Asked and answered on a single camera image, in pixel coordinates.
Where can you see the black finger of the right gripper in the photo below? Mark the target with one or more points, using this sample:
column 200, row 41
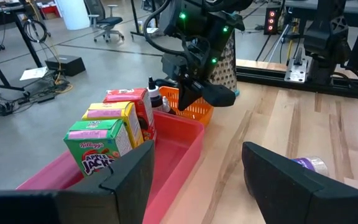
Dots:
column 188, row 96
column 221, row 96

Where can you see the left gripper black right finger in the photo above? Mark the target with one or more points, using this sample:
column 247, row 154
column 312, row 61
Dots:
column 306, row 205

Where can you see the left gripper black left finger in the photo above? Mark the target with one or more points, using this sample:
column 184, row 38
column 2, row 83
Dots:
column 73, row 208

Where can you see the large dark bottle black nozzle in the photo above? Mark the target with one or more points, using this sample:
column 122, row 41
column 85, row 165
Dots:
column 154, row 93

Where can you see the green Apple Jacks cereal box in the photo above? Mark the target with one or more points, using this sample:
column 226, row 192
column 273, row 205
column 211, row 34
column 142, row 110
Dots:
column 92, row 155

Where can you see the red mini cereal box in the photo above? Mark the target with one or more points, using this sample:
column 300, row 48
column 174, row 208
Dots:
column 126, row 93

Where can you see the yellow mini cereal box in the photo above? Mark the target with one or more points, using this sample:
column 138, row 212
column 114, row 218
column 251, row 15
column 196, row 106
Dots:
column 110, row 107

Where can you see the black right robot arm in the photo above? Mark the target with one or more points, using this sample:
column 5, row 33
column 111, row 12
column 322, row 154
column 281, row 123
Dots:
column 204, row 18

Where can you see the orange plastic basket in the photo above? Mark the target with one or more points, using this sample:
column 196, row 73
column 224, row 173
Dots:
column 197, row 112

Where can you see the spice jar purple label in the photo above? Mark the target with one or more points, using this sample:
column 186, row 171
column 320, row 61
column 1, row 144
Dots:
column 314, row 163

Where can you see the pink plastic tray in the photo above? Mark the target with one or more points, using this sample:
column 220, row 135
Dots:
column 176, row 149

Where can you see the black rolling stand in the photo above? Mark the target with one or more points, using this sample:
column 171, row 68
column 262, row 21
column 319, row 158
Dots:
column 134, row 18

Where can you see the black device red lights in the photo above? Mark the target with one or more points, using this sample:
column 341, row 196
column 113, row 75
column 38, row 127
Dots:
column 272, row 28

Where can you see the dark office chair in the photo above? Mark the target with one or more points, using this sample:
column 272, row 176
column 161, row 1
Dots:
column 110, row 21

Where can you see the black equipment box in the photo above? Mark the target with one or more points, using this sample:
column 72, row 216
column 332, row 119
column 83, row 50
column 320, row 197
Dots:
column 64, row 63

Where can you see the white column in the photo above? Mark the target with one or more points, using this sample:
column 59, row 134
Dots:
column 73, row 14

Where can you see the white paper sheet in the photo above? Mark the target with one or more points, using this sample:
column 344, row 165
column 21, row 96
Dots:
column 34, row 73

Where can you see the red storage box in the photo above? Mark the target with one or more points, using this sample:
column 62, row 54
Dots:
column 50, row 11

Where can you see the black workbench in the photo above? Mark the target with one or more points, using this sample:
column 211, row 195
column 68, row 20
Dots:
column 26, row 40

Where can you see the silver mounting bracket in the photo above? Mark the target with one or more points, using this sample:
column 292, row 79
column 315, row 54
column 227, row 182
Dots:
column 295, row 73

